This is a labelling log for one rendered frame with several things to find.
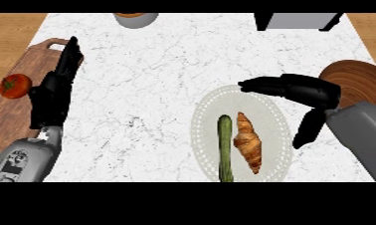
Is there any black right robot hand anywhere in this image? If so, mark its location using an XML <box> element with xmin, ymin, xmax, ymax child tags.
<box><xmin>235</xmin><ymin>73</ymin><xmax>341</xmax><ymax>150</ymax></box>

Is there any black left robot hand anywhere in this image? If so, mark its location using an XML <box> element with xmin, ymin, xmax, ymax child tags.
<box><xmin>26</xmin><ymin>35</ymin><xmax>85</xmax><ymax>130</ymax></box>

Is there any brown wooden bowl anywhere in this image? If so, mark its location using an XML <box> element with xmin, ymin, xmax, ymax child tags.
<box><xmin>316</xmin><ymin>59</ymin><xmax>376</xmax><ymax>110</ymax></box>

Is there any white oval placemat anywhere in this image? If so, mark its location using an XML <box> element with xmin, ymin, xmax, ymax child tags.
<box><xmin>188</xmin><ymin>85</ymin><xmax>294</xmax><ymax>183</ymax></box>

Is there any golden brown croissant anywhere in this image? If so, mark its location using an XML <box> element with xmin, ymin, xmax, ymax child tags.
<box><xmin>231</xmin><ymin>112</ymin><xmax>262</xmax><ymax>175</ymax></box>

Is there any brown wooden cutting board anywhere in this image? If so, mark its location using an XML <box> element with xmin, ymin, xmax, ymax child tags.
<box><xmin>0</xmin><ymin>37</ymin><xmax>85</xmax><ymax>153</ymax></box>

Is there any red tomato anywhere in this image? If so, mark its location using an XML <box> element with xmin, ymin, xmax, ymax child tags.
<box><xmin>0</xmin><ymin>73</ymin><xmax>33</xmax><ymax>100</ymax></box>

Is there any grey and black appliance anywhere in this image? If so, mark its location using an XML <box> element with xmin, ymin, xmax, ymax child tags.
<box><xmin>252</xmin><ymin>13</ymin><xmax>344</xmax><ymax>32</ymax></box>

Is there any green cucumber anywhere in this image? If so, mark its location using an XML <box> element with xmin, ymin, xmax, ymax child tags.
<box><xmin>215</xmin><ymin>113</ymin><xmax>234</xmax><ymax>183</ymax></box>

